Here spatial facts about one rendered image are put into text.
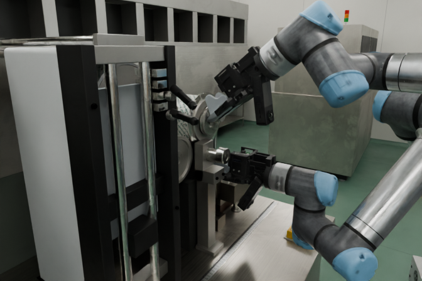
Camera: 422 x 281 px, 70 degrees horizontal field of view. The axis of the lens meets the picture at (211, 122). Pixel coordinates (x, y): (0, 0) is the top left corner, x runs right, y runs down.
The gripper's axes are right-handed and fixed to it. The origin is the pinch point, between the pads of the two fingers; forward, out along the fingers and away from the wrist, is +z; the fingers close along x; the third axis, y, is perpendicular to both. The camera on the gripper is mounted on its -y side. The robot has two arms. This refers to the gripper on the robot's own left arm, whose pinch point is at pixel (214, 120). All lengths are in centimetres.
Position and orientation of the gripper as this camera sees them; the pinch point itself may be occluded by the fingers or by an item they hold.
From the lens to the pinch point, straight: 75.5
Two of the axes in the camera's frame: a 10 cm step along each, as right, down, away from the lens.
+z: -6.4, 5.1, 5.7
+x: -5.5, 2.1, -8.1
